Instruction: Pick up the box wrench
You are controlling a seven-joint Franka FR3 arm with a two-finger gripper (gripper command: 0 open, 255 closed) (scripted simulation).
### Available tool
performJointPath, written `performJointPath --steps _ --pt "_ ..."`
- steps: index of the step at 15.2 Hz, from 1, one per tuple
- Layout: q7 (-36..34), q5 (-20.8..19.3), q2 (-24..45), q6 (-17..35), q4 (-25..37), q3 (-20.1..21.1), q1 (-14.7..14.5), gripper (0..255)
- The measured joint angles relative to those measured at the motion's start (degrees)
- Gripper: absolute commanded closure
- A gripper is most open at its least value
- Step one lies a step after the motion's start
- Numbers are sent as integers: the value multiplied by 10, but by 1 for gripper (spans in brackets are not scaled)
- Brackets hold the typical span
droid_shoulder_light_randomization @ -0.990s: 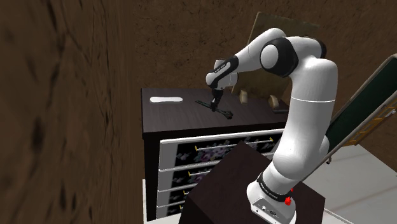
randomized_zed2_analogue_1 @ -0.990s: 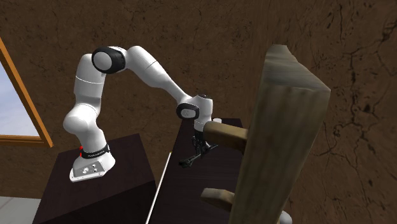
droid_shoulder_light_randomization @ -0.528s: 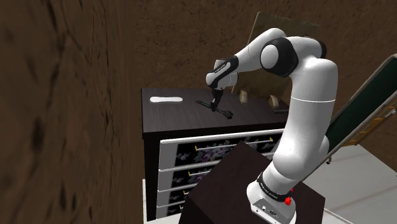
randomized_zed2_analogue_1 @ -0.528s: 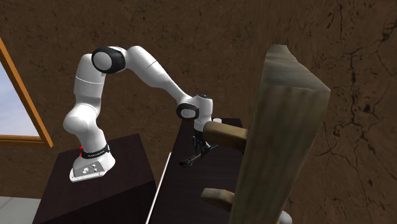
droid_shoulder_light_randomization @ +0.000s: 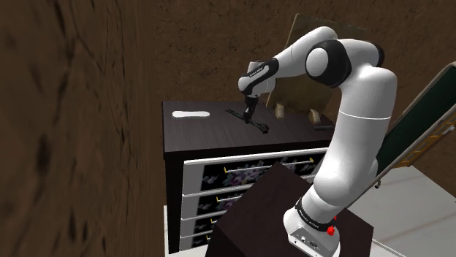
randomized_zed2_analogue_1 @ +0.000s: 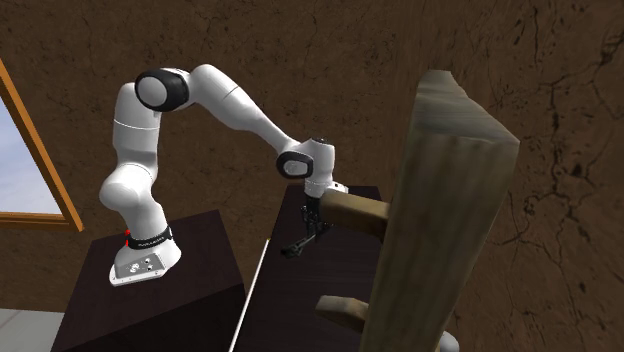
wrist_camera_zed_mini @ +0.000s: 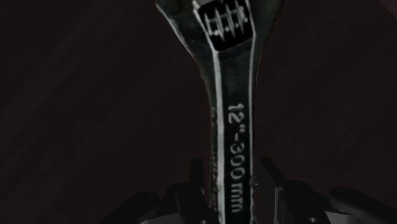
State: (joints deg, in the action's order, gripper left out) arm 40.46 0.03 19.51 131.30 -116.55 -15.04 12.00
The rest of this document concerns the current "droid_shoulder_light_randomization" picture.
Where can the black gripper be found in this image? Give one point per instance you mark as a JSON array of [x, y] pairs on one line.
[[251, 102]]

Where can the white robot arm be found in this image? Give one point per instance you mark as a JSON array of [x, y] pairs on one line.
[[359, 117]]

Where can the long black tool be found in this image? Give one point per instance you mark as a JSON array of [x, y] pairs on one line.
[[259, 125]]

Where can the dark chest of drawers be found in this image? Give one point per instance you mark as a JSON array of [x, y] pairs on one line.
[[213, 135]]

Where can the standing mirror with wooden feet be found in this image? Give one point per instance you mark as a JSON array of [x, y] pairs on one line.
[[302, 92]]

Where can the white flat oblong object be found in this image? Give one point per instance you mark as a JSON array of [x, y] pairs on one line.
[[190, 114]]

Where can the dark robot stand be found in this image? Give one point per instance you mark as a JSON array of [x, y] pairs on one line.
[[256, 213]]

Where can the green board with wooden frame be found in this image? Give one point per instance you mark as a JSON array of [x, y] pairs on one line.
[[416, 121]]

